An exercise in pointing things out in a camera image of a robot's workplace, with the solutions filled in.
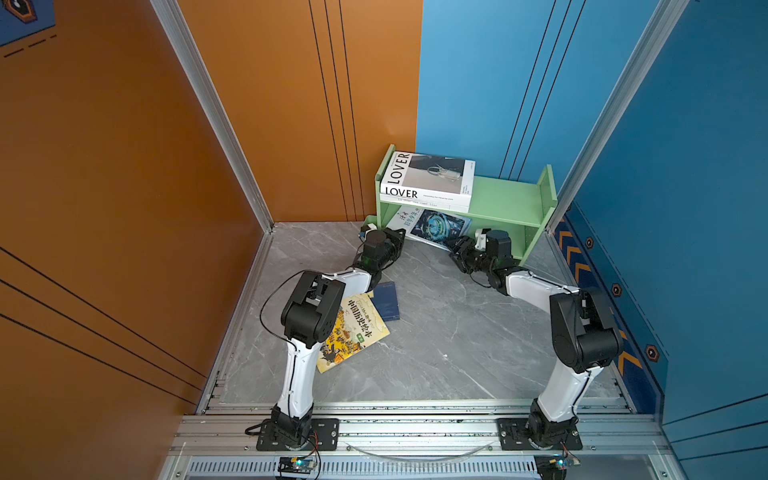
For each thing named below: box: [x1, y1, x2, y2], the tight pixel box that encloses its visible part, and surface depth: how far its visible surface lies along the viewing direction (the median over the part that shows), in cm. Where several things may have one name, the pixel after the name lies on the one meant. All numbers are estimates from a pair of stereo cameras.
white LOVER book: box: [380, 151, 476, 213], surface depth 88 cm
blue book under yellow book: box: [370, 281, 400, 322], surface depth 98 cm
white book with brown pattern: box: [392, 206, 425, 219], surface depth 107 cm
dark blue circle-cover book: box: [410, 208, 472, 244], surface depth 104 cm
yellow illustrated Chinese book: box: [316, 291, 391, 374], surface depth 91 cm
